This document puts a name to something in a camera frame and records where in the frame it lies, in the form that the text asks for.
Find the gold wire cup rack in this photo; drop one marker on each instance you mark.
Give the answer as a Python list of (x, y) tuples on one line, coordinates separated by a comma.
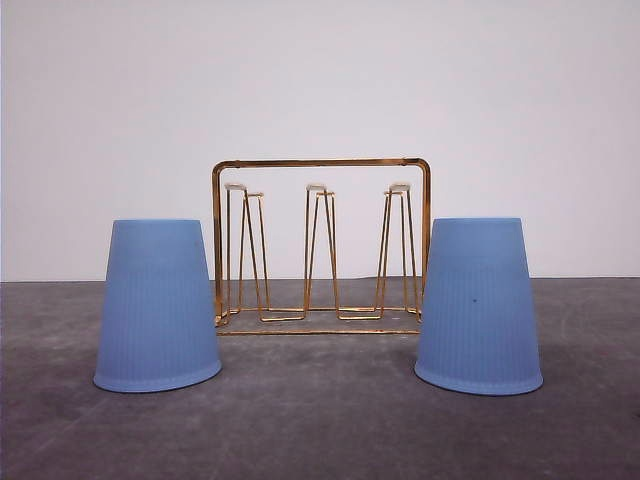
[(320, 246)]

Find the blue ribbed cup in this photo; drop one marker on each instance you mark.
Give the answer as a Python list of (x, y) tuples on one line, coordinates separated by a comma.
[(479, 332), (157, 327)]

